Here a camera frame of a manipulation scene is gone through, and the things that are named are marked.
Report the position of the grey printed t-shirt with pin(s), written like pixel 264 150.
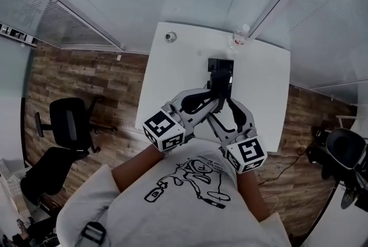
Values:
pixel 172 220

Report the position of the person's left forearm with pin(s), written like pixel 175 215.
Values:
pixel 135 168

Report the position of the person's right forearm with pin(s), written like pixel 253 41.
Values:
pixel 251 197

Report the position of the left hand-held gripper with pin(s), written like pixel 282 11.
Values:
pixel 161 128

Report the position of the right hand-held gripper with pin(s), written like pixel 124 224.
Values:
pixel 247 154

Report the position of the black office chair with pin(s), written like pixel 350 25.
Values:
pixel 69 125

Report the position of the black phone handset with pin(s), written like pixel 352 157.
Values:
pixel 220 82

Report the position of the black phone base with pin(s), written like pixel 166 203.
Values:
pixel 214 63

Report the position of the small white floor box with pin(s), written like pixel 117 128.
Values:
pixel 118 57

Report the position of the white table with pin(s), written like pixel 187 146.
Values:
pixel 178 76

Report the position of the clear water bottle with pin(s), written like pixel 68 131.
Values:
pixel 238 37

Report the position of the shelf of binders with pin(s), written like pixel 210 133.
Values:
pixel 17 34

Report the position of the dark equipment pile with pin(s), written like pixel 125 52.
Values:
pixel 34 235

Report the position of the white curved desk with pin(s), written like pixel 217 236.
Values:
pixel 345 225

